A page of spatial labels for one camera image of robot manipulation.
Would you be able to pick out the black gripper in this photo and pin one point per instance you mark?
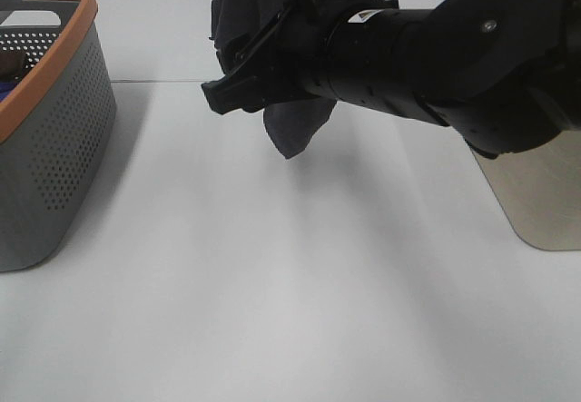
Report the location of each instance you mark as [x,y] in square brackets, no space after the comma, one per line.
[285,60]

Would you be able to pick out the dark navy towel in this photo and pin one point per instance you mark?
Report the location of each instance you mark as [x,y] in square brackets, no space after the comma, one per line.
[289,125]

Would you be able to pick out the grey perforated basket orange rim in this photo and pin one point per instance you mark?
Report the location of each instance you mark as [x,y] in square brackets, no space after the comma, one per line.
[57,114]

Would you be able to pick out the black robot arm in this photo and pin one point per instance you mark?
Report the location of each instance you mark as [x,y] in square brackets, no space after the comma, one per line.
[504,74]

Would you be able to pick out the beige basket with grey rim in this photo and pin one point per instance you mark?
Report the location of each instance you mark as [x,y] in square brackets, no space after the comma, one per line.
[539,190]

